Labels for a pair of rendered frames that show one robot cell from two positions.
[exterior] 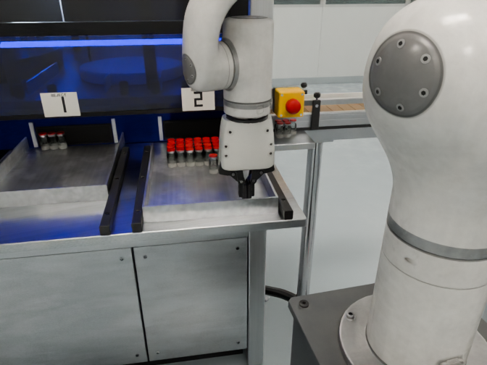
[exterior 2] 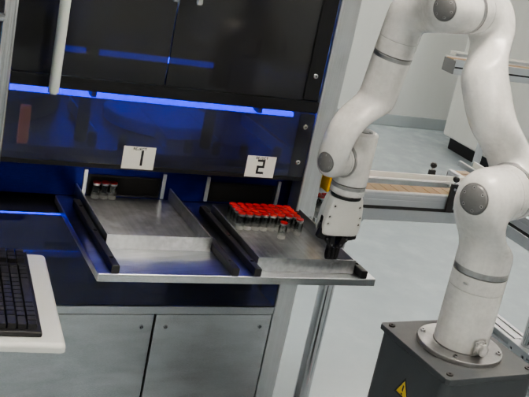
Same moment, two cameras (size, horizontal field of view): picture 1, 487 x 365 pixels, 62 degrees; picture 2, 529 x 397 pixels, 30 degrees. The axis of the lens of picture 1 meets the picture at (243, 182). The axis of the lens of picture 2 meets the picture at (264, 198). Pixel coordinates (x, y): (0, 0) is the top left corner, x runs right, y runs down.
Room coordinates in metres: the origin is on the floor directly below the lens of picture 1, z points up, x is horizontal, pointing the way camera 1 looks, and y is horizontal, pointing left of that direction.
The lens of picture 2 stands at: (-1.40, 0.83, 1.75)
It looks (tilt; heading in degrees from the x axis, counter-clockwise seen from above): 18 degrees down; 343
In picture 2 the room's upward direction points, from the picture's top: 12 degrees clockwise
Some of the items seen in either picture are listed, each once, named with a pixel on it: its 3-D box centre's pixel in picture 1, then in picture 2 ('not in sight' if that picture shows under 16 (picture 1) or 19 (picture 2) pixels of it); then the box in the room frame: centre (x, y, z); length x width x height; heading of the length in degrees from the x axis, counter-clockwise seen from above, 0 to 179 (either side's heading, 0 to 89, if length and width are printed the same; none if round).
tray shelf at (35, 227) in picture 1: (132, 182); (211, 239); (0.86, 0.26, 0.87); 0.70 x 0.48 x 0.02; 99
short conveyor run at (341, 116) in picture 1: (361, 109); (391, 190); (1.29, -0.38, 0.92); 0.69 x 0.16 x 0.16; 99
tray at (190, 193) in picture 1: (206, 173); (279, 238); (0.84, 0.09, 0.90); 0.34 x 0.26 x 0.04; 9
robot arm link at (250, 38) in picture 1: (246, 59); (354, 156); (0.70, 0.00, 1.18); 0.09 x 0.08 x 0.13; 124
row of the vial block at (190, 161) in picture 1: (204, 156); (268, 222); (0.93, 0.10, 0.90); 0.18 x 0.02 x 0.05; 98
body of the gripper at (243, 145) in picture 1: (246, 138); (342, 212); (0.70, -0.01, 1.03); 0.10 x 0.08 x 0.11; 99
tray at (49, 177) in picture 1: (61, 164); (140, 216); (0.90, 0.44, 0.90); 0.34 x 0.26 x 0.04; 9
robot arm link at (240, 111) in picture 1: (248, 106); (348, 188); (0.70, -0.01, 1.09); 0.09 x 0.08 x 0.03; 99
